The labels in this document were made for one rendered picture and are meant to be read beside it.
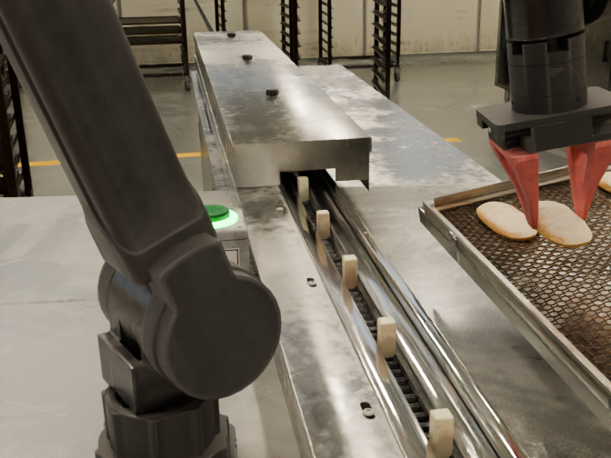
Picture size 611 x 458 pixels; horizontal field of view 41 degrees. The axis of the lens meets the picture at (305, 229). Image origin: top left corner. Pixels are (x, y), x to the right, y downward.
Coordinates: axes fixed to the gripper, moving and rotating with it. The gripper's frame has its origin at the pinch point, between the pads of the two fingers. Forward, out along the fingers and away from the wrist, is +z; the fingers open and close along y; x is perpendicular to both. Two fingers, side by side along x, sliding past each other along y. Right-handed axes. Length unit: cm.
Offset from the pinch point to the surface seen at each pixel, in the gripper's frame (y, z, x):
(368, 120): 4, 13, -96
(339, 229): 16.6, 7.5, -24.8
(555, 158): -120, 116, -353
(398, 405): 16.2, 7.4, 12.1
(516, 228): 1.0, 4.2, -8.2
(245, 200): 26.8, 4.8, -33.0
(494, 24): -193, 98, -719
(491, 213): 2.1, 4.0, -12.7
